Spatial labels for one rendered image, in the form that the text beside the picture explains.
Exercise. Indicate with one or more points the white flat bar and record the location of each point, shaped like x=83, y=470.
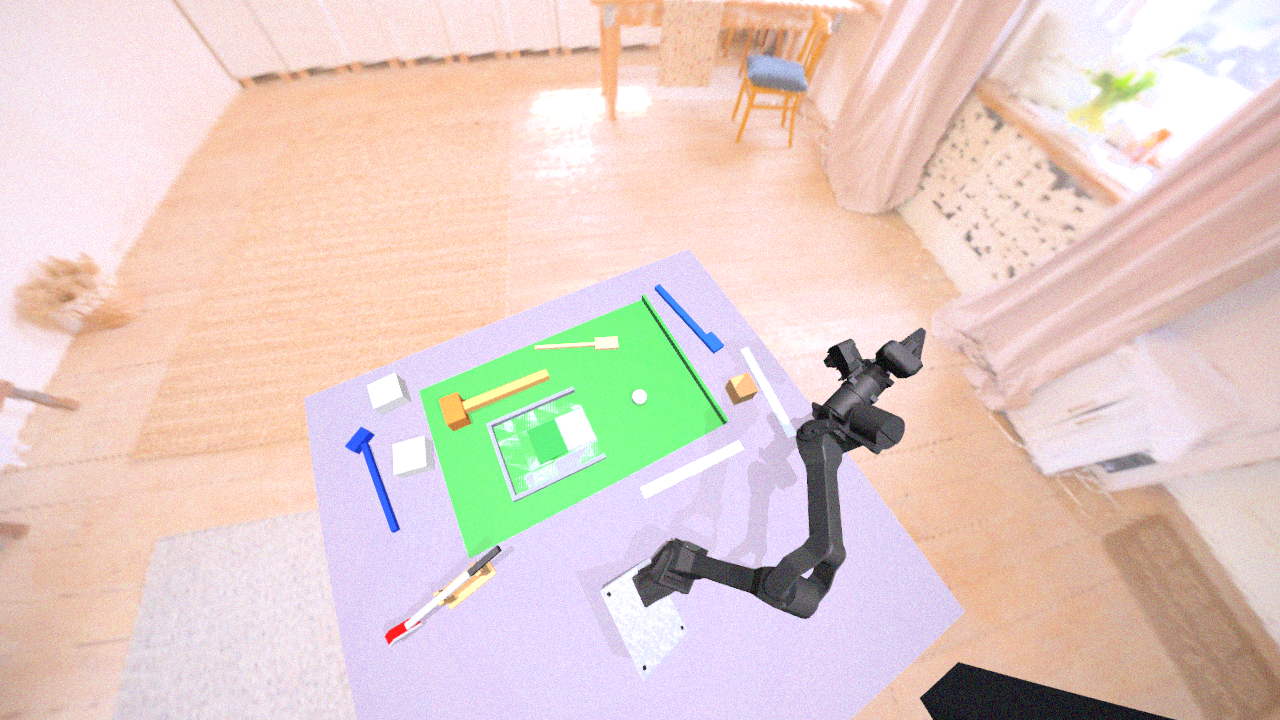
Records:
x=768, y=392
x=691, y=469

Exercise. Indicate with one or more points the green putting mat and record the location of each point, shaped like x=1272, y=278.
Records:
x=675, y=414

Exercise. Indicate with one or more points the tan cube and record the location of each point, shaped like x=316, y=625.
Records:
x=741, y=388

